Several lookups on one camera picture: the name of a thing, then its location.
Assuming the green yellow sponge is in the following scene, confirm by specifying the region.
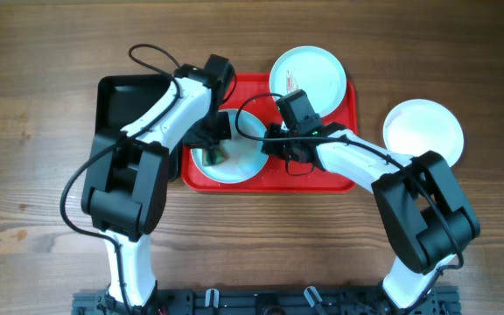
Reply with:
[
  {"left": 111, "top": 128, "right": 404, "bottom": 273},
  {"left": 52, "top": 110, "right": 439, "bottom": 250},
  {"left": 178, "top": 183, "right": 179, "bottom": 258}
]
[{"left": 202, "top": 146, "right": 227, "bottom": 167}]

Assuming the mint plate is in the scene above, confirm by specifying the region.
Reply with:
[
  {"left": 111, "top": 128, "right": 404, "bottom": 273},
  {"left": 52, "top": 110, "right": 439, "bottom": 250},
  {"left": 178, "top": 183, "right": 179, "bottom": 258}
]
[
  {"left": 269, "top": 45, "right": 347, "bottom": 117},
  {"left": 190, "top": 108, "right": 269, "bottom": 184}
]

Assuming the white plate red stain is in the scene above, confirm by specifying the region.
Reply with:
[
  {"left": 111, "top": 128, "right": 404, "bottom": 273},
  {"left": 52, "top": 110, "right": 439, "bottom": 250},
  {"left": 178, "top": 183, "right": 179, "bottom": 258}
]
[{"left": 382, "top": 99, "right": 465, "bottom": 166}]

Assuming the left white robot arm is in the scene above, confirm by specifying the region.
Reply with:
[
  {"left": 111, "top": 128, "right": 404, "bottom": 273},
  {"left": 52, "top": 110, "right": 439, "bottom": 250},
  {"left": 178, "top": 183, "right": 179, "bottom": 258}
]
[{"left": 80, "top": 56, "right": 235, "bottom": 314}]

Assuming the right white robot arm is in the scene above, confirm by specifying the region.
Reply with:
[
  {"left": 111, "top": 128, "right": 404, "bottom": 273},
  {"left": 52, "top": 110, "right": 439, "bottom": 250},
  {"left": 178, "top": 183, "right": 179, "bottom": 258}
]
[{"left": 262, "top": 122, "right": 480, "bottom": 314}]

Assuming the red plastic tray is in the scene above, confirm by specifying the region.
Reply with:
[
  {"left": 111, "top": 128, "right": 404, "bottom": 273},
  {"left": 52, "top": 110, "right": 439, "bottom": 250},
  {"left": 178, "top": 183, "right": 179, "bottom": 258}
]
[{"left": 179, "top": 73, "right": 358, "bottom": 194}]

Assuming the black plastic tray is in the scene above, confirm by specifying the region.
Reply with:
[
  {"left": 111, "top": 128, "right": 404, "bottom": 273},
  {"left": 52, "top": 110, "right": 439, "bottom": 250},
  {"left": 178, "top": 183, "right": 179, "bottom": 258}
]
[{"left": 85, "top": 74, "right": 170, "bottom": 189}]

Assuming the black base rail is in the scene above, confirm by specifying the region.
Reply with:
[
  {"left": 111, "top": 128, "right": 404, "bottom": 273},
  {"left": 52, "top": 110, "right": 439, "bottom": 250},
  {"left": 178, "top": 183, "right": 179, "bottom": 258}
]
[{"left": 71, "top": 286, "right": 462, "bottom": 315}]

